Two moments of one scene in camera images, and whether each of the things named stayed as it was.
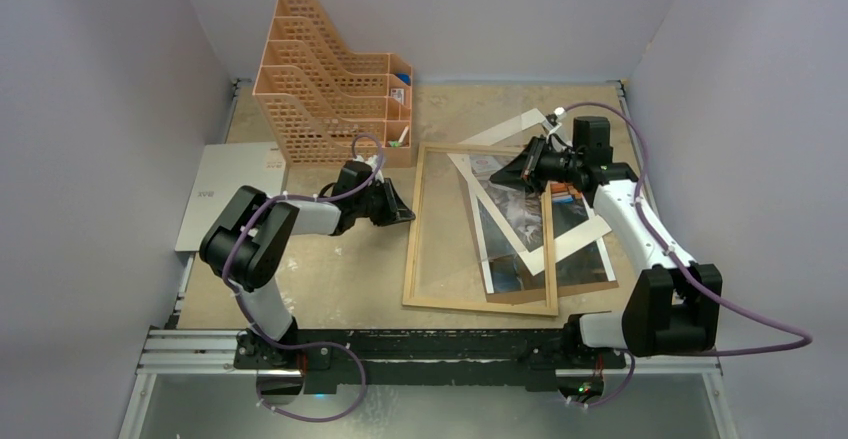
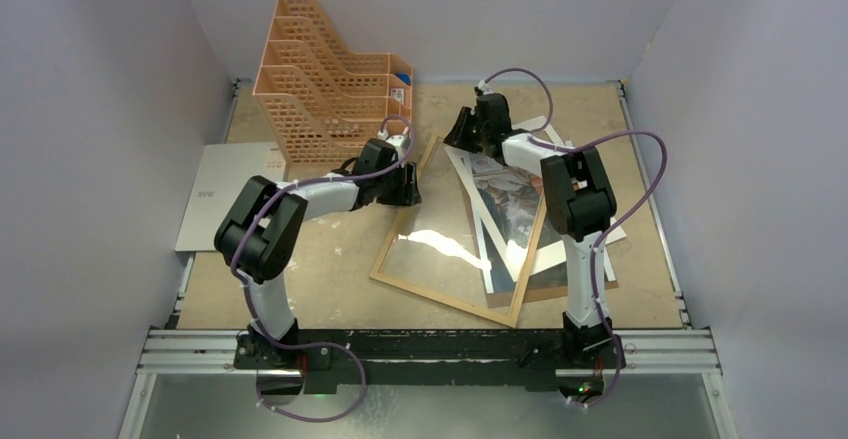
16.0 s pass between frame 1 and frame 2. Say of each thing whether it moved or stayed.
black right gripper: moved
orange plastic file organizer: stayed
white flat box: stayed
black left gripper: moved
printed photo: stayed
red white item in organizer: stayed
